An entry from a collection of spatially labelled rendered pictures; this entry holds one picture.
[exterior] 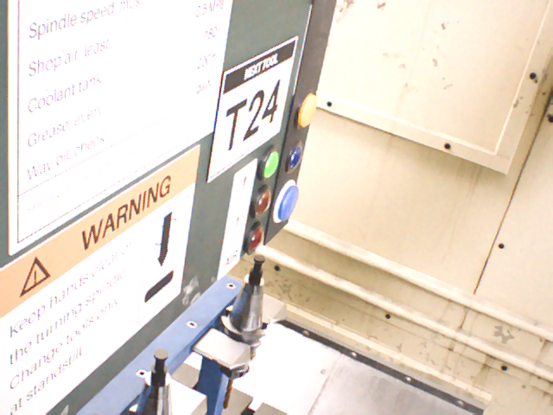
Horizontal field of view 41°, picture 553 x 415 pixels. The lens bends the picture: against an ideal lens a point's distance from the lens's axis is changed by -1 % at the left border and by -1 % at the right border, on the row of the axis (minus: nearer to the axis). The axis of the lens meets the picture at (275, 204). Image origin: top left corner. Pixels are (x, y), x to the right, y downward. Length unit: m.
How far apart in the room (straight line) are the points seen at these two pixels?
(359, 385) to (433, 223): 0.38
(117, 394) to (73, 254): 0.54
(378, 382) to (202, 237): 1.11
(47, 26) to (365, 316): 1.28
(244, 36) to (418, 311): 1.09
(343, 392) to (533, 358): 0.37
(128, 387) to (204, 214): 0.45
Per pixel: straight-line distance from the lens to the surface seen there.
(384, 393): 1.55
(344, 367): 1.56
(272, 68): 0.48
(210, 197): 0.46
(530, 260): 1.36
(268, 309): 1.04
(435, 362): 1.52
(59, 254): 0.34
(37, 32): 0.28
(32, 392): 0.38
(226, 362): 0.95
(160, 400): 0.81
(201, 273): 0.50
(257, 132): 0.49
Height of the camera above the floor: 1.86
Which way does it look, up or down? 30 degrees down
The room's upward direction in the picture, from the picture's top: 12 degrees clockwise
